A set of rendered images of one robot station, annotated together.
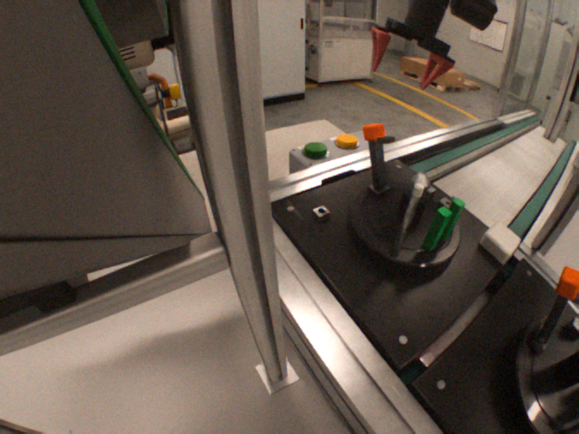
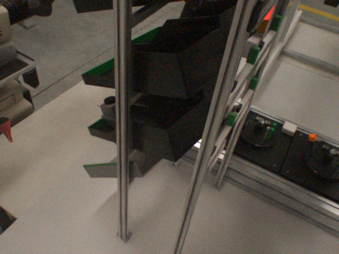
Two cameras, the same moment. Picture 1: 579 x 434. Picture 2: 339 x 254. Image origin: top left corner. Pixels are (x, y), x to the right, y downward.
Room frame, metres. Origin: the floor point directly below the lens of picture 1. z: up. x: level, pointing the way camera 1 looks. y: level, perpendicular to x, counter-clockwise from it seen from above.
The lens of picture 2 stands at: (-0.46, 0.49, 1.78)
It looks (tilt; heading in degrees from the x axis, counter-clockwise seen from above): 45 degrees down; 322
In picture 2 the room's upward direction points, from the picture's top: 8 degrees clockwise
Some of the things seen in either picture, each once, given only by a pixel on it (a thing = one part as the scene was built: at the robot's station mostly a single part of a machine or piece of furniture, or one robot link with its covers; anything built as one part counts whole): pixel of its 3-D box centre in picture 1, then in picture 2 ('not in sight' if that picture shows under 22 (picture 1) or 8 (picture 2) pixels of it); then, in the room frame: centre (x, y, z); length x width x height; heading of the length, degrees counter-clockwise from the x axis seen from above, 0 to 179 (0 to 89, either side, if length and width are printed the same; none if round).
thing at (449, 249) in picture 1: (406, 223); not in sight; (0.21, -0.14, 0.98); 0.14 x 0.14 x 0.02
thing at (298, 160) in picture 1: (345, 157); not in sight; (0.44, -0.11, 0.93); 0.21 x 0.07 x 0.06; 119
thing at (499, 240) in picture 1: (498, 246); not in sight; (0.17, -0.27, 0.97); 0.05 x 0.05 x 0.04; 29
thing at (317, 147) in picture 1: (315, 151); not in sight; (0.41, -0.05, 0.96); 0.04 x 0.04 x 0.02
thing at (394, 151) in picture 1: (426, 158); not in sight; (0.47, -0.31, 0.91); 0.89 x 0.06 x 0.11; 119
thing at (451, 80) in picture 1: (432, 73); not in sight; (5.34, -3.07, 0.20); 1.20 x 0.80 x 0.41; 25
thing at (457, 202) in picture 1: (450, 220); not in sight; (0.18, -0.17, 1.01); 0.01 x 0.01 x 0.05; 29
